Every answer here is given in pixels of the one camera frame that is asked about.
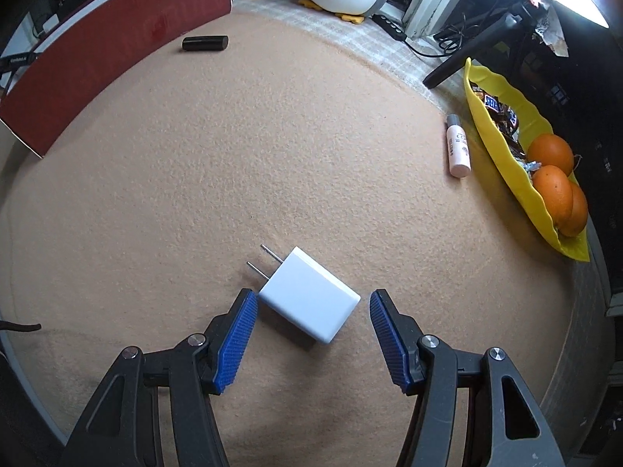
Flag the black inline switch box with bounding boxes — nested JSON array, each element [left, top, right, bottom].
[[372, 15, 407, 42]]

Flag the black cylinder tube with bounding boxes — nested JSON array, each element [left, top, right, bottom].
[[181, 35, 229, 52]]

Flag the orange fruit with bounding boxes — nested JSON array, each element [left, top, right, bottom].
[[532, 165, 574, 228], [559, 183, 588, 237], [526, 134, 574, 176]]

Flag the black ring light stand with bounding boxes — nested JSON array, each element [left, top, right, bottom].
[[422, 0, 554, 90]]

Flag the yellow leaf-shaped fruit bowl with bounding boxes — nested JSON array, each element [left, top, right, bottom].
[[461, 57, 593, 264]]

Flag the white lotion bottle grey cap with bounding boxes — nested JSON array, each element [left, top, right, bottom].
[[445, 114, 471, 178]]

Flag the snickers bar blue label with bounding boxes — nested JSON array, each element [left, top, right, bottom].
[[482, 93, 500, 114]]

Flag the orange fruit front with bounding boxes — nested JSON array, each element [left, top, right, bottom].
[[532, 165, 574, 228]]

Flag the orange fruit right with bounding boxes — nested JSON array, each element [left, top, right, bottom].
[[559, 183, 588, 237]]

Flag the white power adapter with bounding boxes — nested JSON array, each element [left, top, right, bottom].
[[42, 14, 59, 34]]

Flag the wrapped candies pile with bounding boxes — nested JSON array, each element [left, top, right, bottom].
[[512, 151, 542, 176]]

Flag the white wall charger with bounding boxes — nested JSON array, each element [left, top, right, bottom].
[[246, 245, 361, 345]]

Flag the snickers bar upright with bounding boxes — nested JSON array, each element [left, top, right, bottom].
[[497, 104, 519, 136]]

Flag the orange fruit rear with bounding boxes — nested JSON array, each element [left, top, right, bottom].
[[526, 134, 574, 176]]

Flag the red cardboard box white inside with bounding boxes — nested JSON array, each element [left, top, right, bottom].
[[1, 0, 231, 157]]

